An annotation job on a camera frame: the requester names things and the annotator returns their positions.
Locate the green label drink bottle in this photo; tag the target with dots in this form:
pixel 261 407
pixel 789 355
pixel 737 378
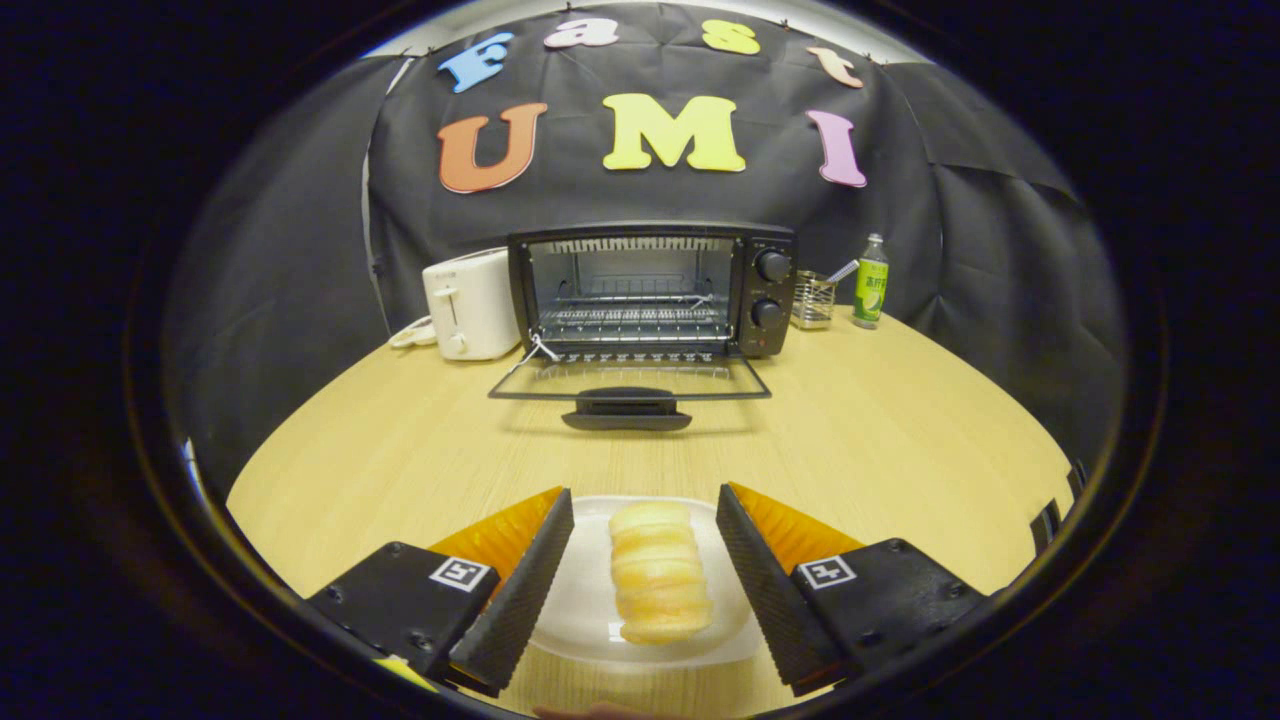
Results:
pixel 870 290

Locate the striped straw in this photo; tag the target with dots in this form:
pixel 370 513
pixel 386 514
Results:
pixel 843 271

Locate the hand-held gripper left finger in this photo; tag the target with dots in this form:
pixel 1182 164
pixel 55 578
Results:
pixel 525 590

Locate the black table edge block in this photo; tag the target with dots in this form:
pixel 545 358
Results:
pixel 1045 522

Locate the white rectangular plate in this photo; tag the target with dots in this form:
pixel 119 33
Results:
pixel 590 610

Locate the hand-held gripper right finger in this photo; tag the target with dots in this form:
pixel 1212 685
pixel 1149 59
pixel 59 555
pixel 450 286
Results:
pixel 770 590

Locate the small white tray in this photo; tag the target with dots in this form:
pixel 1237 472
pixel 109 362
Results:
pixel 412 334

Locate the white pop-up toaster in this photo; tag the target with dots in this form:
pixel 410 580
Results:
pixel 480 310

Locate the yellow ridged bread roll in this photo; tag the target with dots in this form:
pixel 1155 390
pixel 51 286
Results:
pixel 660 570

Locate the black toaster oven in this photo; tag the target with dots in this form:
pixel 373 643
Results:
pixel 770 335

